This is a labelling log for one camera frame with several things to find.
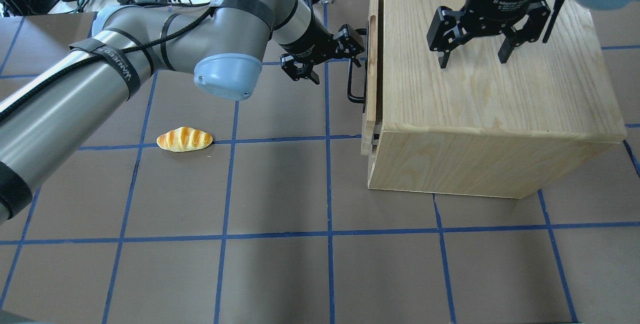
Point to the wooden drawer black handle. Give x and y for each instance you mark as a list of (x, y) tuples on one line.
[(372, 114)]

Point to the light wooden drawer cabinet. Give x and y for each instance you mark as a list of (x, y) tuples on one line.
[(479, 127)]

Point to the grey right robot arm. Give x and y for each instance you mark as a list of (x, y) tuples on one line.
[(519, 21)]

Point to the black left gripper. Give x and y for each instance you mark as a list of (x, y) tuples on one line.
[(311, 37)]

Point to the toy bread roll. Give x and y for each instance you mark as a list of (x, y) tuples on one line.
[(184, 139)]

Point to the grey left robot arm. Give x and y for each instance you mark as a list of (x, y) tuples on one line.
[(48, 119)]

